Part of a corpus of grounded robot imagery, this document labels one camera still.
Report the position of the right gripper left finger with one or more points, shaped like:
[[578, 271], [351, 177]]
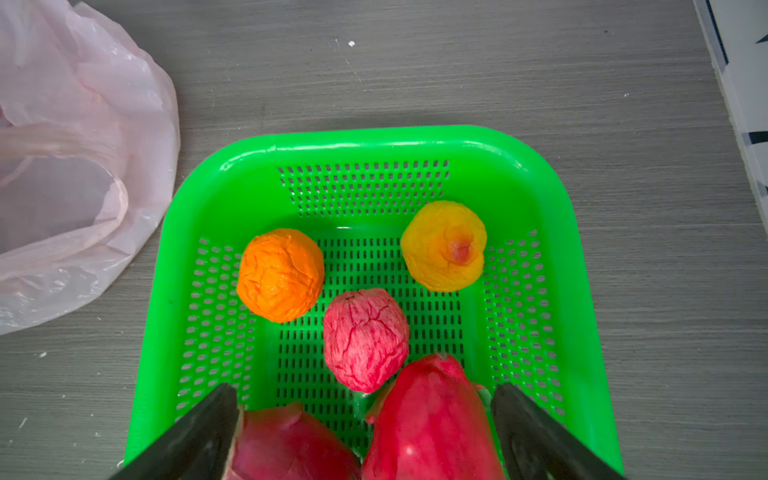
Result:
[[196, 447]]

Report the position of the pink plastic bag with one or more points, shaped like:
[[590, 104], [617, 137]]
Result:
[[90, 139]]

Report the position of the yellow orange fruit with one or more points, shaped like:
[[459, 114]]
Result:
[[443, 246]]

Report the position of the green plastic perforated basket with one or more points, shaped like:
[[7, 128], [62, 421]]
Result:
[[528, 321]]

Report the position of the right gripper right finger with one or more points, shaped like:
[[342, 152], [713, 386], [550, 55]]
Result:
[[536, 446]]

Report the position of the pink dragon fruit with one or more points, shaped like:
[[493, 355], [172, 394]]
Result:
[[287, 443]]

